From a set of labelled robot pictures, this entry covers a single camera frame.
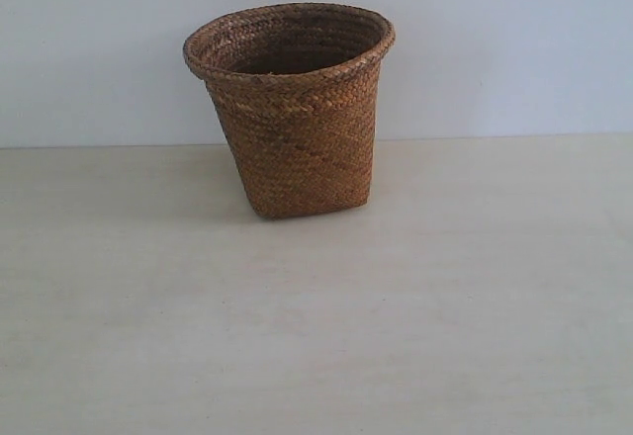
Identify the brown woven wicker basket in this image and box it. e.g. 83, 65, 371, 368
183, 2, 396, 218

